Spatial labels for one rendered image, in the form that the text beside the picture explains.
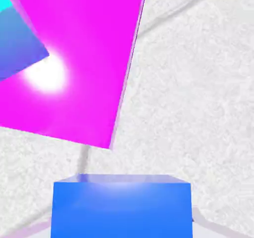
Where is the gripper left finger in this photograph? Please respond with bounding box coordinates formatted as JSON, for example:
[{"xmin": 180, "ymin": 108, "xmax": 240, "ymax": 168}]
[{"xmin": 3, "ymin": 221, "xmax": 53, "ymax": 238}]

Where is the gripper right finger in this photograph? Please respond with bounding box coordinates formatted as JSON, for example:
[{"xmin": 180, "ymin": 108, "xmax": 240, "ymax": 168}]
[{"xmin": 191, "ymin": 206, "xmax": 247, "ymax": 238}]

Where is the small blue cube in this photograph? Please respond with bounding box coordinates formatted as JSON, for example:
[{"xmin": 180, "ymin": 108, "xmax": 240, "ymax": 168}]
[{"xmin": 50, "ymin": 173, "xmax": 193, "ymax": 238}]

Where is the small cyan cube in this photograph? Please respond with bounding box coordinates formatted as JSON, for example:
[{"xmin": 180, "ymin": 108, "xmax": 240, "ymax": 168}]
[{"xmin": 0, "ymin": 0, "xmax": 51, "ymax": 83}]

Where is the large magenta box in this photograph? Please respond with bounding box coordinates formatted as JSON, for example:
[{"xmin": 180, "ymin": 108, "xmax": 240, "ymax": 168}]
[{"xmin": 0, "ymin": 0, "xmax": 149, "ymax": 150}]

